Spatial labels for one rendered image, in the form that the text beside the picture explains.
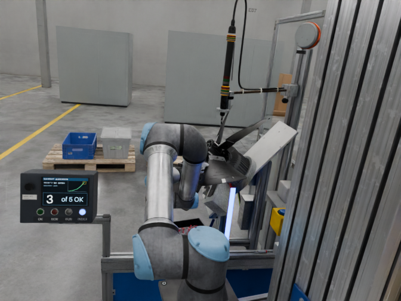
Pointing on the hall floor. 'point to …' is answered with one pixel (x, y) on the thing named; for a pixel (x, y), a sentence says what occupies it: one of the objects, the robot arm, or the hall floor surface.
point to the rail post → (106, 286)
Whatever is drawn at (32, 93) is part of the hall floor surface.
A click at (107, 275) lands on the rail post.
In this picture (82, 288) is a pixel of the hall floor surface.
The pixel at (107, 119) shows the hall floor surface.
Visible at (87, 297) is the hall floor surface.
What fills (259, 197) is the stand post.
